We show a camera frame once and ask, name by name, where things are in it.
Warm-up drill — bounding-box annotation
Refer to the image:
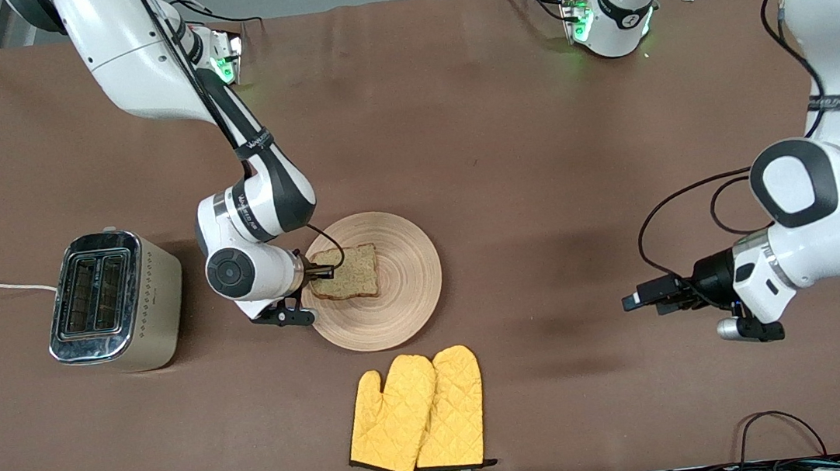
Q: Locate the black right base cable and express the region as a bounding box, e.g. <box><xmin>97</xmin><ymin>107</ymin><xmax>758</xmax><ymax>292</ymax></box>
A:
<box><xmin>169</xmin><ymin>0</ymin><xmax>265</xmax><ymax>37</ymax></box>

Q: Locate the brown bread slice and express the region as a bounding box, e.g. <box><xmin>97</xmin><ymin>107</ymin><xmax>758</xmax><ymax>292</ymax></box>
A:
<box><xmin>306</xmin><ymin>242</ymin><xmax>383</xmax><ymax>305</ymax></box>

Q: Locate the brown table cover cloth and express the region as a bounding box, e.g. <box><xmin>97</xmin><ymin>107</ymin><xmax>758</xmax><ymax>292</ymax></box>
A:
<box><xmin>0</xmin><ymin>0</ymin><xmax>840</xmax><ymax>471</ymax></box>

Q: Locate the beige chrome two-slot toaster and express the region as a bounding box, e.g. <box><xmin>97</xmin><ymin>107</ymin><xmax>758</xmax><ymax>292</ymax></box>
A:
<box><xmin>37</xmin><ymin>220</ymin><xmax>193</xmax><ymax>382</ymax></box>

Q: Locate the round wooden plate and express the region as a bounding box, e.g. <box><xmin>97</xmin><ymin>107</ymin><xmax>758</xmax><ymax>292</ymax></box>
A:
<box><xmin>292</xmin><ymin>205</ymin><xmax>451</xmax><ymax>360</ymax></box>

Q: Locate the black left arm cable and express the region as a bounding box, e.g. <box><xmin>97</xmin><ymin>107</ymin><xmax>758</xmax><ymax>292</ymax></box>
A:
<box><xmin>612</xmin><ymin>0</ymin><xmax>840</xmax><ymax>300</ymax></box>

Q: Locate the black looped cable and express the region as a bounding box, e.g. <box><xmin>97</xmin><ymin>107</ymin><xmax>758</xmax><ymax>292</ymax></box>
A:
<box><xmin>734</xmin><ymin>405</ymin><xmax>829</xmax><ymax>466</ymax></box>

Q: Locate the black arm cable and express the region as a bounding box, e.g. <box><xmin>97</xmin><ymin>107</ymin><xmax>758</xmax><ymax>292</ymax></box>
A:
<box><xmin>612</xmin><ymin>0</ymin><xmax>840</xmax><ymax>300</ymax></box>
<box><xmin>134</xmin><ymin>0</ymin><xmax>348</xmax><ymax>290</ymax></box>

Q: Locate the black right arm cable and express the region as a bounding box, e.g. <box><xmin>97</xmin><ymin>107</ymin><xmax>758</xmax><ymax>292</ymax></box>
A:
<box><xmin>134</xmin><ymin>0</ymin><xmax>348</xmax><ymax>290</ymax></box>

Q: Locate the yellow quilted oven mitt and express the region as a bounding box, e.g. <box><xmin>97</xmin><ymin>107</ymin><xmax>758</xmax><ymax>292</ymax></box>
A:
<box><xmin>339</xmin><ymin>352</ymin><xmax>446</xmax><ymax>471</ymax></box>
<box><xmin>404</xmin><ymin>342</ymin><xmax>499</xmax><ymax>471</ymax></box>

